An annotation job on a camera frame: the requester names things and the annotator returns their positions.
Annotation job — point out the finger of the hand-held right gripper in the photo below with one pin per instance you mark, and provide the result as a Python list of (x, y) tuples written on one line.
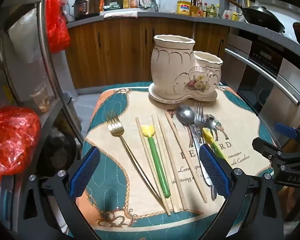
[(265, 147), (285, 130)]

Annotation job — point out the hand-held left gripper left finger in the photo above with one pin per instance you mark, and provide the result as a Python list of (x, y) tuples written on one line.
[(85, 172)]

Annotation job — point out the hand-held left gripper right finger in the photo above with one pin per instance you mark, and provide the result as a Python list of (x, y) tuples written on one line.
[(213, 172)]

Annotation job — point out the gold fork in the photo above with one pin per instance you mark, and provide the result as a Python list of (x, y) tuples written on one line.
[(116, 130)]

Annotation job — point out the cream floral ceramic utensil holder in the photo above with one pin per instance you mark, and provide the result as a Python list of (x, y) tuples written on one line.
[(175, 67)]

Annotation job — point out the printed quilted table mat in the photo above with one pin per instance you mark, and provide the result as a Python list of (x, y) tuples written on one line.
[(102, 195)]

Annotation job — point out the silver fork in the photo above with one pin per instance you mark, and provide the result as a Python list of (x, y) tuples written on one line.
[(199, 120)]

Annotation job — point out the large silver spoon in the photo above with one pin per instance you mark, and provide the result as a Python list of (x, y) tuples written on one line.
[(185, 115)]

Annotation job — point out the stainless built-in oven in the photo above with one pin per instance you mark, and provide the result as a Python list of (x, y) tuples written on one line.
[(265, 62)]

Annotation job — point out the crumpled red plastic bag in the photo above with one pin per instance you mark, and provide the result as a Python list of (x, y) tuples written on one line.
[(12, 140)]

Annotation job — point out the clear plastic cup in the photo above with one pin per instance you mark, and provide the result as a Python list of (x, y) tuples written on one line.
[(41, 97)]

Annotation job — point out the cream ceramic saucer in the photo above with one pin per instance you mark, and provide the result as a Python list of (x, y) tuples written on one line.
[(165, 99)]

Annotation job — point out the black wok with lid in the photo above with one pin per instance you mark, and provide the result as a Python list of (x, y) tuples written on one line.
[(262, 17)]

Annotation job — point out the wooden kitchen cabinets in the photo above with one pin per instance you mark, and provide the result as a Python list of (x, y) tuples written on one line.
[(120, 55)]

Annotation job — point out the row of sauce bottles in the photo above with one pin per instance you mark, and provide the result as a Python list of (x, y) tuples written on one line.
[(211, 11)]

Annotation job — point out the hanging red plastic bag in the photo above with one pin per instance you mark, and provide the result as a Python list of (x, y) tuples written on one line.
[(56, 30)]

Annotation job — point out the white plastic bag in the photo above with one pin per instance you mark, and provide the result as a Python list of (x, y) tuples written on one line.
[(25, 40)]

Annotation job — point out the metal storage rack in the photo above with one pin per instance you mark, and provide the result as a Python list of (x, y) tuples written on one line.
[(43, 30)]

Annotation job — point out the knife block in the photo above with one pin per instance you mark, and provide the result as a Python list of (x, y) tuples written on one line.
[(195, 10)]

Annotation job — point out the yellow oil jug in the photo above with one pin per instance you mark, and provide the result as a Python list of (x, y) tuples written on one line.
[(183, 8)]

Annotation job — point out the white towel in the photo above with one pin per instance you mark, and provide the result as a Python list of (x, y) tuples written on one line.
[(121, 14)]

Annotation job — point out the copper rice cooker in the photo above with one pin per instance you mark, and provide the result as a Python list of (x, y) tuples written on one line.
[(86, 6)]

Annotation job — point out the grey kitchen countertop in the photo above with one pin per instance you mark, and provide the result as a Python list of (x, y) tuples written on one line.
[(160, 14)]

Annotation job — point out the green white box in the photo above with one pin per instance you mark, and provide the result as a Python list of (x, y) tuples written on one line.
[(112, 5)]

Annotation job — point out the orange spray bottle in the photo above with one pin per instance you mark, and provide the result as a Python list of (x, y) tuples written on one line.
[(102, 3)]

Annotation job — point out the yellow bottle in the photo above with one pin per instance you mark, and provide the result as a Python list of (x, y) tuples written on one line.
[(126, 1)]

